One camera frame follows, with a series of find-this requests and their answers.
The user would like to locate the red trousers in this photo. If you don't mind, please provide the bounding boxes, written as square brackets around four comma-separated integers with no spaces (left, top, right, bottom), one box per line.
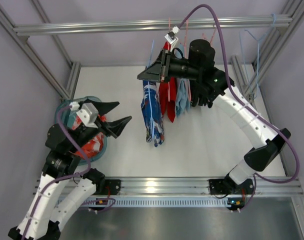
[158,41,178,123]

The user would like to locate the black trousers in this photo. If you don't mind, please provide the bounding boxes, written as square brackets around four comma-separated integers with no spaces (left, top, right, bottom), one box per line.
[190,80,213,109]

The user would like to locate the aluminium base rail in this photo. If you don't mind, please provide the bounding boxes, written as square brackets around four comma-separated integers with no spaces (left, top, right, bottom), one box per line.
[95,177,304,198]

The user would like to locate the light blue wire hanger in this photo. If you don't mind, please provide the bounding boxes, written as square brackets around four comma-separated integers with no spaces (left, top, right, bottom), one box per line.
[146,39,155,139]

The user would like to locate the red white garment in basket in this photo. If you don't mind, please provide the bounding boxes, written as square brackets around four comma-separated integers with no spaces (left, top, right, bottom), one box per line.
[71,115,107,160]

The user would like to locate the left aluminium frame strut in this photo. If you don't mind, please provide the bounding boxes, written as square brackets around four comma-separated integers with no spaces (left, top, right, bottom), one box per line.
[0,4,82,100]

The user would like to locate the aluminium hanging rail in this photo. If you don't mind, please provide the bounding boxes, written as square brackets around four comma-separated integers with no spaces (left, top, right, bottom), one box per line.
[13,14,293,36]

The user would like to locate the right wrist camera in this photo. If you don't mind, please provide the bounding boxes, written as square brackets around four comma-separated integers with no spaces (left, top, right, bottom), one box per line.
[164,25,180,52]

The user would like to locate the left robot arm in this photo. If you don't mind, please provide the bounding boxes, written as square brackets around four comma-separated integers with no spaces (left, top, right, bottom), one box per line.
[8,98,132,240]

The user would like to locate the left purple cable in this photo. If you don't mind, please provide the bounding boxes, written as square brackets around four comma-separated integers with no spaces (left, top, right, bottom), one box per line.
[21,106,117,240]

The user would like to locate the right aluminium frame strut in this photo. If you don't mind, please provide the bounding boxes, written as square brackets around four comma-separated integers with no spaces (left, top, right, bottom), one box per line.
[229,0,304,176]

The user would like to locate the empty blue hanger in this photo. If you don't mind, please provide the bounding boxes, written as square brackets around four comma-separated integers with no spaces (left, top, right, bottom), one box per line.
[238,12,278,99]

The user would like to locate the blue patterned trousers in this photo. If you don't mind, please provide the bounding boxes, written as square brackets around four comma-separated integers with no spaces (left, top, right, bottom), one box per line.
[140,80,165,147]

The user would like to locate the slotted cable duct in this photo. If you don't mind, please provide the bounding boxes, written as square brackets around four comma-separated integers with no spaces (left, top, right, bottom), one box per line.
[81,196,242,208]

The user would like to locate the light blue trousers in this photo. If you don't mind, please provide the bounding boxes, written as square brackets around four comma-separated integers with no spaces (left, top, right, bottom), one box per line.
[175,78,191,117]

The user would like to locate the teal plastic basket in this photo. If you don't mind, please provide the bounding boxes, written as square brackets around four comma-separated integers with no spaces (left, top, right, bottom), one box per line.
[54,96,108,163]

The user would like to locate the aluminium frame strut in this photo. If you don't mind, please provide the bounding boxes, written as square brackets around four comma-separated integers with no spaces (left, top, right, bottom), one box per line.
[229,0,304,176]
[0,4,82,100]

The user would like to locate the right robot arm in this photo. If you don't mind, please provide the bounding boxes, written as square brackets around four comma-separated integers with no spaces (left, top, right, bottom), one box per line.
[137,39,291,195]

